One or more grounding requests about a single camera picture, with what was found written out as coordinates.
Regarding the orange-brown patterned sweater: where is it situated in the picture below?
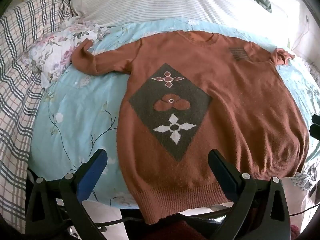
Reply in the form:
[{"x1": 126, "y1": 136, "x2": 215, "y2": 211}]
[{"x1": 71, "y1": 31, "x2": 310, "y2": 225}]

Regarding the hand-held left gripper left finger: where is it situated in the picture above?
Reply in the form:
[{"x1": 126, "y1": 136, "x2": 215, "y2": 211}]
[{"x1": 25, "y1": 149, "x2": 108, "y2": 240}]

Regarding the thin wall cable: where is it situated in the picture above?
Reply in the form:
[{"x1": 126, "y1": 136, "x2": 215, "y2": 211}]
[{"x1": 291, "y1": 15, "x2": 310, "y2": 50}]

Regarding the plaid blanket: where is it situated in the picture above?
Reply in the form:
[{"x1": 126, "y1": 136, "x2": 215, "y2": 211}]
[{"x1": 0, "y1": 0, "x2": 83, "y2": 228}]

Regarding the light blue floral bedsheet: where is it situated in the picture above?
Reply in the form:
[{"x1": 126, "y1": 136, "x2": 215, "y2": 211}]
[{"x1": 29, "y1": 20, "x2": 320, "y2": 209}]

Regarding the dark red cloth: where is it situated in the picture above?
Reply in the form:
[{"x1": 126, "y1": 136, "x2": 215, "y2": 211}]
[{"x1": 142, "y1": 220, "x2": 200, "y2": 240}]

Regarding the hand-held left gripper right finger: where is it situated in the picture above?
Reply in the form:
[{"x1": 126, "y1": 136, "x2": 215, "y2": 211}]
[{"x1": 207, "y1": 149, "x2": 292, "y2": 240}]

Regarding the white pink floral pillow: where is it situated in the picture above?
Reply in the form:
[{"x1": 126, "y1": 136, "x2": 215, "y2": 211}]
[{"x1": 22, "y1": 16, "x2": 110, "y2": 88}]

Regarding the white striped pillow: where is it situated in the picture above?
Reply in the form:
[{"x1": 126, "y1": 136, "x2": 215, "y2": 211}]
[{"x1": 70, "y1": 0, "x2": 288, "y2": 28}]

